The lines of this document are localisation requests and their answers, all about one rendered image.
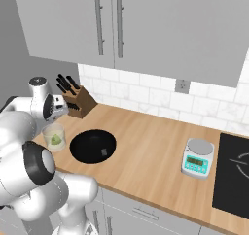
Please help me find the grey drawer front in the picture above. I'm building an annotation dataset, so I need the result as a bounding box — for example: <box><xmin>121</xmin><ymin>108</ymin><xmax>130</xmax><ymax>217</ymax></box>
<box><xmin>100</xmin><ymin>187</ymin><xmax>204</xmax><ymax>235</ymax></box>

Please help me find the grey base cupboard handle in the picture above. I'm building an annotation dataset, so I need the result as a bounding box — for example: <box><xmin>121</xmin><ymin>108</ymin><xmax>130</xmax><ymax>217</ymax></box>
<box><xmin>92</xmin><ymin>210</ymin><xmax>100</xmax><ymax>234</ymax></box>
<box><xmin>106</xmin><ymin>216</ymin><xmax>114</xmax><ymax>235</ymax></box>

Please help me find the wooden knife block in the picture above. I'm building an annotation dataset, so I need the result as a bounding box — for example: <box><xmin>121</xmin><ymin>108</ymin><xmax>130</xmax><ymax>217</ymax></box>
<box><xmin>61</xmin><ymin>85</ymin><xmax>98</xmax><ymax>119</ymax></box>

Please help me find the grey cupboard door handle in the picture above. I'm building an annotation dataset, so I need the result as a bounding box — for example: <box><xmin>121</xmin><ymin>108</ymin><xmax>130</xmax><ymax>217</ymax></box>
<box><xmin>93</xmin><ymin>0</ymin><xmax>106</xmax><ymax>56</ymax></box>
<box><xmin>115</xmin><ymin>0</ymin><xmax>125</xmax><ymax>59</ymax></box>

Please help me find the black handled knife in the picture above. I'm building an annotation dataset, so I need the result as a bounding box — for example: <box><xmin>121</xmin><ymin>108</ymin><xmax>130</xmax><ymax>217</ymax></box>
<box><xmin>55</xmin><ymin>83</ymin><xmax>69</xmax><ymax>95</ymax></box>
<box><xmin>65</xmin><ymin>74</ymin><xmax>82</xmax><ymax>90</ymax></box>
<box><xmin>55</xmin><ymin>78</ymin><xmax>78</xmax><ymax>96</ymax></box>
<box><xmin>57</xmin><ymin>73</ymin><xmax>74</xmax><ymax>90</ymax></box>

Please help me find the white kitchen scale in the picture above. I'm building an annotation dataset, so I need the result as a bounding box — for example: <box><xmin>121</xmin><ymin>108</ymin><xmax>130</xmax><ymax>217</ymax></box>
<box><xmin>180</xmin><ymin>137</ymin><xmax>216</xmax><ymax>181</ymax></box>

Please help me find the glass of lemonade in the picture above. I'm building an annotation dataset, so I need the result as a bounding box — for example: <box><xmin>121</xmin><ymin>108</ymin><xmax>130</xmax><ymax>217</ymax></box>
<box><xmin>41</xmin><ymin>122</ymin><xmax>67</xmax><ymax>153</ymax></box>

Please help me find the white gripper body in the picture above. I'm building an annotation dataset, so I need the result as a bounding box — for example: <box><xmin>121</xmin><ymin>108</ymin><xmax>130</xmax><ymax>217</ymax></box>
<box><xmin>53</xmin><ymin>106</ymin><xmax>70</xmax><ymax>121</ymax></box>

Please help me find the grey wall socket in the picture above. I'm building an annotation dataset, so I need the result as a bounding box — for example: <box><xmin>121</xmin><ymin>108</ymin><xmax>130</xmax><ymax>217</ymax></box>
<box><xmin>174</xmin><ymin>78</ymin><xmax>192</xmax><ymax>95</ymax></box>

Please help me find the green citrus wedge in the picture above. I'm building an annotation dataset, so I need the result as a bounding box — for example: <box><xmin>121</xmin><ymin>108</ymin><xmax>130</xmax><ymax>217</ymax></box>
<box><xmin>50</xmin><ymin>133</ymin><xmax>63</xmax><ymax>147</ymax></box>

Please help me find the wide grey wall cupboard door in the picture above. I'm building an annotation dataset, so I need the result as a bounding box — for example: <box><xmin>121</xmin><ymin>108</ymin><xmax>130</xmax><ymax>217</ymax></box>
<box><xmin>111</xmin><ymin>0</ymin><xmax>249</xmax><ymax>88</ymax></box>

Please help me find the grey base cupboard door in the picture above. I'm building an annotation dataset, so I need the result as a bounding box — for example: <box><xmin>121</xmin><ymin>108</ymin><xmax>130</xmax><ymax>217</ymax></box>
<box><xmin>102</xmin><ymin>205</ymin><xmax>183</xmax><ymax>235</ymax></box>
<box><xmin>82</xmin><ymin>195</ymin><xmax>105</xmax><ymax>235</ymax></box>

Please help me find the grey drawer handle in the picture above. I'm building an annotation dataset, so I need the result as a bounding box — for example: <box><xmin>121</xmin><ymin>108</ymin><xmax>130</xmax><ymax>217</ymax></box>
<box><xmin>131</xmin><ymin>206</ymin><xmax>160</xmax><ymax>221</ymax></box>

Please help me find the black hob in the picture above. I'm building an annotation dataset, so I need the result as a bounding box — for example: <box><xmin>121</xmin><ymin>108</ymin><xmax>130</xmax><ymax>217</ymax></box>
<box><xmin>211</xmin><ymin>132</ymin><xmax>249</xmax><ymax>220</ymax></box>

